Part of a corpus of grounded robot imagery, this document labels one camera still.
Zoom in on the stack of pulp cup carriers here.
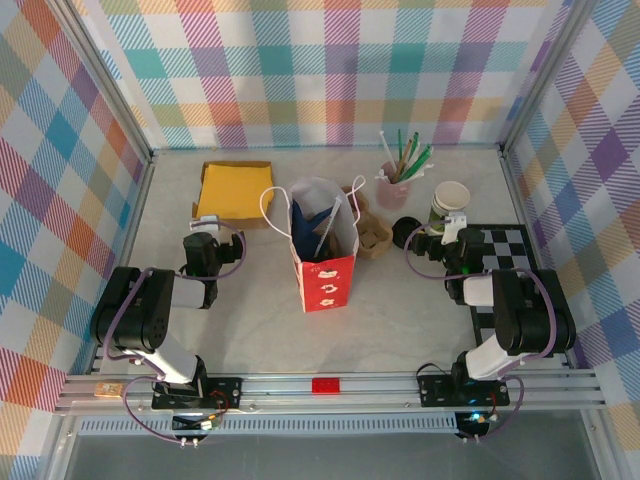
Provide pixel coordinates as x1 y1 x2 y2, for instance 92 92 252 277
341 185 395 261

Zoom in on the dark blue napkin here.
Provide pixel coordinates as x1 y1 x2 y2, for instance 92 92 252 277
291 198 332 261

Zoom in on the white red paper bag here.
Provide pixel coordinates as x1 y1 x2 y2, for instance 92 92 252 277
259 174 367 314

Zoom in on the stack of black cup lids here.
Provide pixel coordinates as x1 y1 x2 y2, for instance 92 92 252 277
391 215 424 250

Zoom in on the black white chessboard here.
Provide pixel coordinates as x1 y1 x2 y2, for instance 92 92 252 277
462 222 574 360

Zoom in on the stack of green paper cups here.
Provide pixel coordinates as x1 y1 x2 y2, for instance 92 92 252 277
427 179 472 236

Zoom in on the shallow cardboard tray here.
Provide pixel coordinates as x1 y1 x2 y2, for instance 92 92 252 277
189 159 276 231

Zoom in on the pink straw holder cup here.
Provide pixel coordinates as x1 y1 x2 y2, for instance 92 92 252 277
374 162 412 210

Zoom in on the wooden stirrer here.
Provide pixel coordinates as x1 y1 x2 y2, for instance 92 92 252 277
394 132 420 182

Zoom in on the red block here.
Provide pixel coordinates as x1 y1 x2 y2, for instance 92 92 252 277
310 377 342 397

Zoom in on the small controller board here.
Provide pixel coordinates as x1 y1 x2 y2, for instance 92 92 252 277
455 409 497 432
171 412 222 432

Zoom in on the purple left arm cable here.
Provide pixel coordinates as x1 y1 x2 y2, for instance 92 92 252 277
102 219 249 446

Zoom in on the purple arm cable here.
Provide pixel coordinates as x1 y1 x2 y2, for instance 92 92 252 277
402 222 557 444
102 219 249 446

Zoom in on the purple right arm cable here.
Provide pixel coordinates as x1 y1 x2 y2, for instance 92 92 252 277
402 222 557 444

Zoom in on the thin aluminium wall rail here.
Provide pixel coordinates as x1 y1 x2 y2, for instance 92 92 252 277
149 143 505 154

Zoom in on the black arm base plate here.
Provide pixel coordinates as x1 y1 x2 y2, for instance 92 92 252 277
151 377 245 412
417 370 512 409

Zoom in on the long aluminium base rail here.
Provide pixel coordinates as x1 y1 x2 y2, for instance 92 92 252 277
53 372 609 417

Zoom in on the slotted grey cable duct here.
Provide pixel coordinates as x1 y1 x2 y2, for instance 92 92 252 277
77 417 464 437

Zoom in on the aluminium frame post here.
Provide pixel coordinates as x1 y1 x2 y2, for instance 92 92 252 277
47 0 157 166
499 0 601 160

